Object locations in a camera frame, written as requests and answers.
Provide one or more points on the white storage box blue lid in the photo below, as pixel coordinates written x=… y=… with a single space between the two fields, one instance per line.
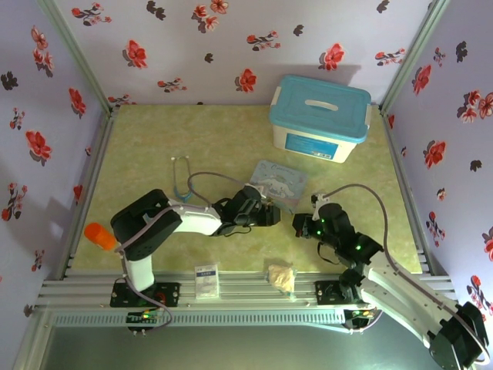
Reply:
x=319 y=115

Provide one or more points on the clear bag with beige contents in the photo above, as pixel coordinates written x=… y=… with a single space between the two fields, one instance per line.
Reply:
x=282 y=278

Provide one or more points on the light blue cartoon tin box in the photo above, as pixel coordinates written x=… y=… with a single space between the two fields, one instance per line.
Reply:
x=285 y=181

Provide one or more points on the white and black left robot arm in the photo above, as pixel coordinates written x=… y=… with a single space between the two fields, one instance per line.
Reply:
x=196 y=223

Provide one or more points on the blue stethoscope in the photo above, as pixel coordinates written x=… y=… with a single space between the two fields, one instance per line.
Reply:
x=184 y=195

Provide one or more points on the small white paper packet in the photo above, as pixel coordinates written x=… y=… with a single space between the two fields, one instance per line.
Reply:
x=206 y=281

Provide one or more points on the orange plastic bottle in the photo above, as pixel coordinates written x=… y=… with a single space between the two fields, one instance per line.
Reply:
x=99 y=235

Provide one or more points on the aluminium side rail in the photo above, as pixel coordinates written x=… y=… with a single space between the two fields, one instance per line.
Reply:
x=408 y=192
x=90 y=185

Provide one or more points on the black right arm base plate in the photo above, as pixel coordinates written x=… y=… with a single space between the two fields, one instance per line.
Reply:
x=327 y=292

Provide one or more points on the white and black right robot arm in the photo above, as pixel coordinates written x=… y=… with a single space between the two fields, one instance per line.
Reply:
x=400 y=286

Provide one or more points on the aluminium corner post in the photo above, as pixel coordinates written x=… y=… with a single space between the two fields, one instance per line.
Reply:
x=414 y=58
x=77 y=58

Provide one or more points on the aluminium table edge rail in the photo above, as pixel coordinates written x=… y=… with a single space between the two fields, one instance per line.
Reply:
x=246 y=287

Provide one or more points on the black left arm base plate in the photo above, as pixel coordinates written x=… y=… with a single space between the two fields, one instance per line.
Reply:
x=171 y=293

